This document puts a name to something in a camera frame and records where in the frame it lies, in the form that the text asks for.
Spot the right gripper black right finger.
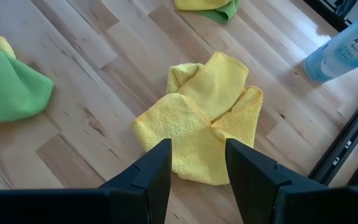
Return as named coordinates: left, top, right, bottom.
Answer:
left=225, top=139, right=358, bottom=224

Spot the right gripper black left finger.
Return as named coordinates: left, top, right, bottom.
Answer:
left=0, top=139, right=173, bottom=224

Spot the green microfiber towel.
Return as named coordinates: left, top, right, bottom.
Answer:
left=0, top=32, right=55, bottom=126
left=197, top=0, right=240, bottom=24

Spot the light blue air mist bottle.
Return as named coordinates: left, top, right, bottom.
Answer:
left=302, top=6, right=358, bottom=84

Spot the black aluminium table frame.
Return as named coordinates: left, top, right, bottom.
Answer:
left=303, top=0, right=358, bottom=189

